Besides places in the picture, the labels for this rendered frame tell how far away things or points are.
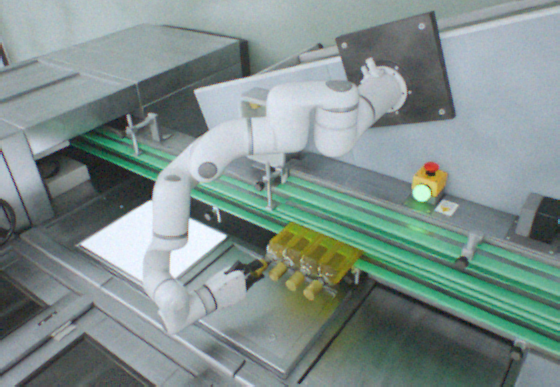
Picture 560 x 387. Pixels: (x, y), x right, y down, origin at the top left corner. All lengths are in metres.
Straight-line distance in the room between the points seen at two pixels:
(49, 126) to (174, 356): 0.97
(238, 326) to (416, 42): 0.88
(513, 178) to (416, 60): 0.38
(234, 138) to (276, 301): 0.59
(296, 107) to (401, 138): 0.47
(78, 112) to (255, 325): 1.07
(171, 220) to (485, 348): 0.89
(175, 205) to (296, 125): 0.32
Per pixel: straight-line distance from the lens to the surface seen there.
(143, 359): 1.46
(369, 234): 1.40
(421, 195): 1.34
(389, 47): 1.31
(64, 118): 1.97
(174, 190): 1.10
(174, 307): 1.21
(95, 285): 1.67
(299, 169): 1.50
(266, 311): 1.44
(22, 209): 2.00
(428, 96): 1.31
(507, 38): 1.24
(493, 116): 1.30
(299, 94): 1.03
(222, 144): 1.05
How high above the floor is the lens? 1.91
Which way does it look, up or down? 41 degrees down
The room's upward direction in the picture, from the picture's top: 128 degrees counter-clockwise
